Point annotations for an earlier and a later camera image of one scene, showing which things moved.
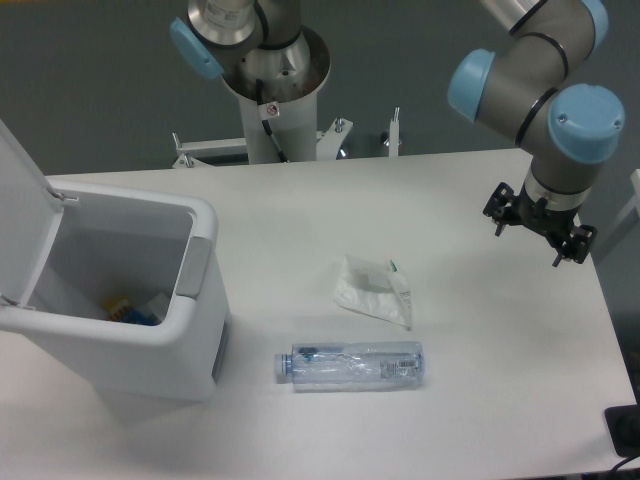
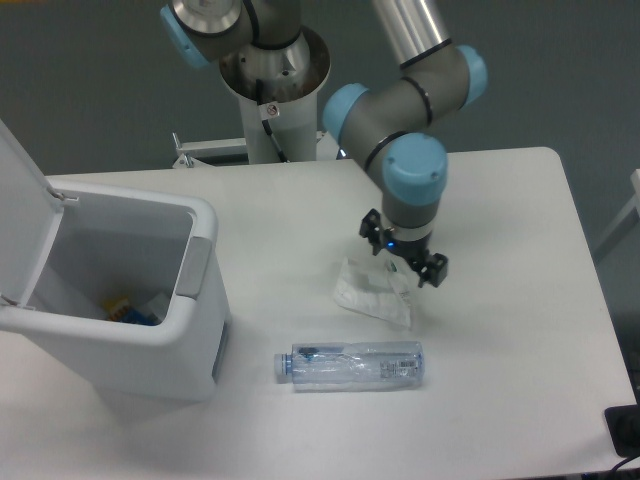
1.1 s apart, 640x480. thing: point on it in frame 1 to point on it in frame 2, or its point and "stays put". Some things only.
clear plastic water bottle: (352, 366) stays put
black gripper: (505, 207) to (434, 271)
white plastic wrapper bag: (373, 287) stays put
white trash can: (128, 243) stays put
